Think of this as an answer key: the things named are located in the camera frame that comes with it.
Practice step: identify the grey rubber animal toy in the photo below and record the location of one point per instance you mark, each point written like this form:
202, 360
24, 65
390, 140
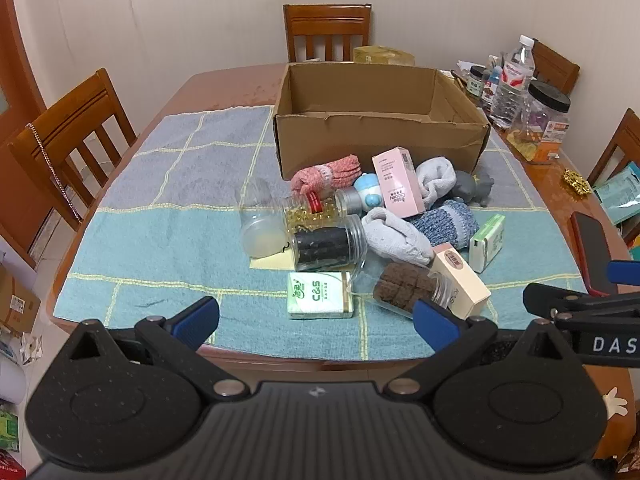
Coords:
472, 187

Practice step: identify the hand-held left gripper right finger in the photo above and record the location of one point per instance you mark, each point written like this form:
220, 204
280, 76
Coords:
435, 325

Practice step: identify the pink knit sock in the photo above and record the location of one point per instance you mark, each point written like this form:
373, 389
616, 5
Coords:
325, 175

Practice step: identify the clear water bottle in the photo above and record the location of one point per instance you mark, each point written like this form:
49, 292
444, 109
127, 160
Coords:
512, 85

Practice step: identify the small jar dark lid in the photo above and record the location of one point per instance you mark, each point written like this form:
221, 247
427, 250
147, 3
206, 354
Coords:
476, 84

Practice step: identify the white fluffy sock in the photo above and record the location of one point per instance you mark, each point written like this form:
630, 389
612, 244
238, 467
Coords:
395, 237

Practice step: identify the crumpled white paper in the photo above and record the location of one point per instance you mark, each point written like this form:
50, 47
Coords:
32, 347

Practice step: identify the jar of black pieces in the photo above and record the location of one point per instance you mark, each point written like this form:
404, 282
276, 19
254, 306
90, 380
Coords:
322, 247

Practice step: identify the pink cardboard box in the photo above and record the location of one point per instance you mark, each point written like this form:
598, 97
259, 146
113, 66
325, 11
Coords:
397, 182

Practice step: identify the gold ornament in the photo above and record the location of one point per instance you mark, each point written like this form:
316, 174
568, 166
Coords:
576, 182

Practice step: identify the small brown carton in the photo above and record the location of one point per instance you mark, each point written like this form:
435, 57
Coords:
17, 302

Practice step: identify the light blue round toy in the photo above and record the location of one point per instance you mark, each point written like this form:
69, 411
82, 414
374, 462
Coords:
369, 190

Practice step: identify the blue mottled knit sock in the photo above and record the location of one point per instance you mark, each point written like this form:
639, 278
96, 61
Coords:
445, 222

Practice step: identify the blue checkered towel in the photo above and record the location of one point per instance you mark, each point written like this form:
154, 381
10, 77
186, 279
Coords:
175, 210

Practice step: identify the small bottle blue cap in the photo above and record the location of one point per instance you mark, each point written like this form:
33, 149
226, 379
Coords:
491, 90

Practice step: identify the clear plastic jar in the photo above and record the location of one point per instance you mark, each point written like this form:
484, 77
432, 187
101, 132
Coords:
260, 220

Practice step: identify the teal packet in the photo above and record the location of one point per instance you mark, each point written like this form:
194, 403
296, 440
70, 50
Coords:
617, 192

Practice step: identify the red phone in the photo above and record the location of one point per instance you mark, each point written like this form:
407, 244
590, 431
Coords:
595, 255

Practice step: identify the gold blister pack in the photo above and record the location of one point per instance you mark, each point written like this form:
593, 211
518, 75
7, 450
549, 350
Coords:
520, 145

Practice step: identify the large clear jar black lid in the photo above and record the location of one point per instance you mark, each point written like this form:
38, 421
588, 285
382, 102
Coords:
545, 110

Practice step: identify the wooden chair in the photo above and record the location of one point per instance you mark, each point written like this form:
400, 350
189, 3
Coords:
617, 145
327, 25
552, 67
75, 120

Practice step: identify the green box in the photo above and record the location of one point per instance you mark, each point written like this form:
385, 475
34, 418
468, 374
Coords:
9, 425

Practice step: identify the white ribbed sock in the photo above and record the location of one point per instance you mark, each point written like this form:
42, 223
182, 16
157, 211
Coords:
435, 180

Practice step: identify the jar of yellow capsules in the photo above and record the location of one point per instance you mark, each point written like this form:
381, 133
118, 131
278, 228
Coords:
305, 212

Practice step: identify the jar of brown biscuits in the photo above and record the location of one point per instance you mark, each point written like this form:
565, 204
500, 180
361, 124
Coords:
400, 287

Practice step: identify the cream cardboard box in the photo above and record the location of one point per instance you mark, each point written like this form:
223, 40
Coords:
462, 280

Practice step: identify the gold yellow carton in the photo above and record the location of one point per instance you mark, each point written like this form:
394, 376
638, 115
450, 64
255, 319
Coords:
382, 54

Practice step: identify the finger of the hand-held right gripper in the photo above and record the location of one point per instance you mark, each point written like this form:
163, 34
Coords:
624, 271
550, 301

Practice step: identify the yellow sticky note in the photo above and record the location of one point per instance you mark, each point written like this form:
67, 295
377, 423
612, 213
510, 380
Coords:
272, 262

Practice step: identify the grey pens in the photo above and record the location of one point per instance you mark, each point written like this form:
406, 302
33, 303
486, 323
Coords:
496, 62

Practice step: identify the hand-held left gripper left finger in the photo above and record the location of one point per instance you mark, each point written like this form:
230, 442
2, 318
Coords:
197, 317

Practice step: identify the green tissue pack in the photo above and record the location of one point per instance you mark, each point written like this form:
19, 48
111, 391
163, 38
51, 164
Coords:
487, 242
320, 296

